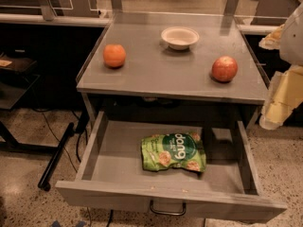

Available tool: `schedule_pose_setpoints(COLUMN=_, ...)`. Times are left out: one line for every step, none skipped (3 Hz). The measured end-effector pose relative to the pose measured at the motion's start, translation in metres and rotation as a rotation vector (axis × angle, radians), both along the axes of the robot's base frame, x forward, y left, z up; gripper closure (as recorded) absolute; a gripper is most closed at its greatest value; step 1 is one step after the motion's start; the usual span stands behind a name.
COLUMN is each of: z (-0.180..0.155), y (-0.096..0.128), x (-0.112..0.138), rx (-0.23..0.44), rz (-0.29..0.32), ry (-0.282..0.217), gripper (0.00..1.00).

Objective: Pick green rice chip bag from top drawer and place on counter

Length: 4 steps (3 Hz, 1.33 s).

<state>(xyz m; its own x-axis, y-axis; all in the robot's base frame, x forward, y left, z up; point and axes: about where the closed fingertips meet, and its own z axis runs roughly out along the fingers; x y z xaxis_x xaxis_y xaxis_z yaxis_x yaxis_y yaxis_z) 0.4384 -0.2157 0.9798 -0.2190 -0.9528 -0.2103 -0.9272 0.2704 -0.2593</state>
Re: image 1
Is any yellow taped gripper finger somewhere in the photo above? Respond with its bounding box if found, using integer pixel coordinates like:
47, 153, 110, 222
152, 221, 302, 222
259, 65, 303, 130
258, 25, 284, 50

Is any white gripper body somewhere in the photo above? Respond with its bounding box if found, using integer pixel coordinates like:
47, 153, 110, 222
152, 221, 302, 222
279, 4, 303, 65

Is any green rice chip bag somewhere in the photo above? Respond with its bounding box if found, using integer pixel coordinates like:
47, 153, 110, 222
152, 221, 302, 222
141, 132, 206, 173

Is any grey counter cabinet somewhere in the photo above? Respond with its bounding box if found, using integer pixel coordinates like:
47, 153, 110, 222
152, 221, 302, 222
77, 12, 268, 128

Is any open grey drawer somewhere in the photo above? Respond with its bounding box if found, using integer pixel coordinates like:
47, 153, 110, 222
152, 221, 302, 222
56, 113, 287, 223

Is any red apple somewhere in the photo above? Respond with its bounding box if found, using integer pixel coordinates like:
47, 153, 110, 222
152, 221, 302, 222
211, 56, 238, 82

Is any white bowl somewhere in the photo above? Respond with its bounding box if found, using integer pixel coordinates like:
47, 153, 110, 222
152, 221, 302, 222
161, 26, 200, 50

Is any orange fruit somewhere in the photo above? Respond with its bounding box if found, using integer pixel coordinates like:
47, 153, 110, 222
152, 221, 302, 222
103, 44, 126, 68

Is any black floor stand bar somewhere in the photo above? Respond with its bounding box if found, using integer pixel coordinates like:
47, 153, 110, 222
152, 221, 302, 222
38, 123, 74, 191

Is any dark side table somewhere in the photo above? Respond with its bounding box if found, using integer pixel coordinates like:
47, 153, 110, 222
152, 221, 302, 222
0, 53, 56, 154

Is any metal drawer handle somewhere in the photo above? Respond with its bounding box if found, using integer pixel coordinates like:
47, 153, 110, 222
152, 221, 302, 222
150, 201, 187, 217

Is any white horizontal rail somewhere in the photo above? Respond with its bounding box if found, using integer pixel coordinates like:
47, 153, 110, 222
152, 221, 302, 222
0, 13, 111, 27

